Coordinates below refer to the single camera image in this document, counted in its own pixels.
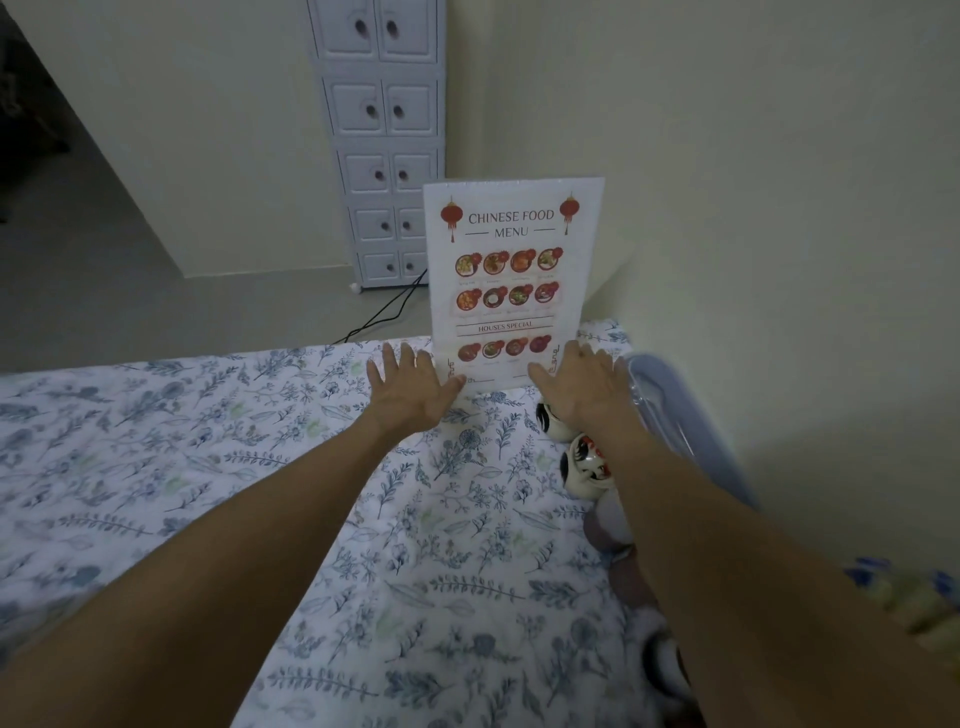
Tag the person's left hand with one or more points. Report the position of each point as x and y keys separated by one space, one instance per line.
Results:
x=409 y=397

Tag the person's right hand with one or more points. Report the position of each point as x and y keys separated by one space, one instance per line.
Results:
x=589 y=394

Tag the person's left thumb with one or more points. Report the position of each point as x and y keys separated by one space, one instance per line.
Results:
x=452 y=385

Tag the person's left middle finger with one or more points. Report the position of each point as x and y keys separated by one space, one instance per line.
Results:
x=409 y=358

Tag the person's left little finger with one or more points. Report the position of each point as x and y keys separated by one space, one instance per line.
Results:
x=375 y=371

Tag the person's right thumb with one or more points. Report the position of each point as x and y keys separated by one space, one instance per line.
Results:
x=543 y=373

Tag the white laminated food menu card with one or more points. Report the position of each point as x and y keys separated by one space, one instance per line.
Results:
x=510 y=255

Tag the person's left forearm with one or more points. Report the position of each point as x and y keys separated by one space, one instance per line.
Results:
x=225 y=555

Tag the person's right forearm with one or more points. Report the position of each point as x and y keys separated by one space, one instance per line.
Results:
x=742 y=585

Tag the small panda figurine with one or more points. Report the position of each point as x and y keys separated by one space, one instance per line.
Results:
x=553 y=424

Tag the large panda figurine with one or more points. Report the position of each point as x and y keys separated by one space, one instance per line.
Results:
x=585 y=465

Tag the grey and pink plush toy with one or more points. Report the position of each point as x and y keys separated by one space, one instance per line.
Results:
x=611 y=525

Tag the blue floral tablecloth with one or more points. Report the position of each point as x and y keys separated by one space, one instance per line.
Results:
x=465 y=570

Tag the white plastic drawer cabinet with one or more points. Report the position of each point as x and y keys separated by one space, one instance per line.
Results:
x=382 y=135

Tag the black and white plush toy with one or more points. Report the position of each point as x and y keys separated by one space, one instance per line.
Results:
x=667 y=664

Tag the blue and yellow patterned cloth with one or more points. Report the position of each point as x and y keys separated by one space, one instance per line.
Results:
x=911 y=596

